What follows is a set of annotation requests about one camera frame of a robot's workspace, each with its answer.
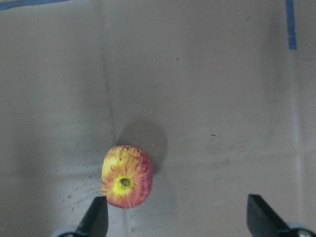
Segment red yellow carried apple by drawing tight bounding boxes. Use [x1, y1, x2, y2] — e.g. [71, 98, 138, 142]
[101, 145, 153, 209]

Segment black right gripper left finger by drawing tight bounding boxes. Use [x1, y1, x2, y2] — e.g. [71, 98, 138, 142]
[53, 196, 109, 237]

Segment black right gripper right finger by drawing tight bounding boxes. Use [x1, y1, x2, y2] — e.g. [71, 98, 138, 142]
[246, 194, 316, 237]

